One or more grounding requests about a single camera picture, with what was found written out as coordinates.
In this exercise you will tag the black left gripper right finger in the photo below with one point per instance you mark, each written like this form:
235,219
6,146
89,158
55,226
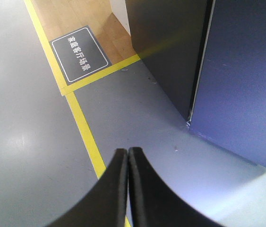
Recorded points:
153,203

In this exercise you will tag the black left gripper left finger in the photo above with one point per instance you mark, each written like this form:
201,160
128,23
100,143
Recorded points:
105,204

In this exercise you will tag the fridge door with shelves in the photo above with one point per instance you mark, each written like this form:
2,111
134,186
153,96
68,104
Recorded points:
230,105

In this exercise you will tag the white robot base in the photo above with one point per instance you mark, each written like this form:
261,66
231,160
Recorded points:
234,196

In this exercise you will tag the grey floor sign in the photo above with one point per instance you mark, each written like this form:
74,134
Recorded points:
79,54

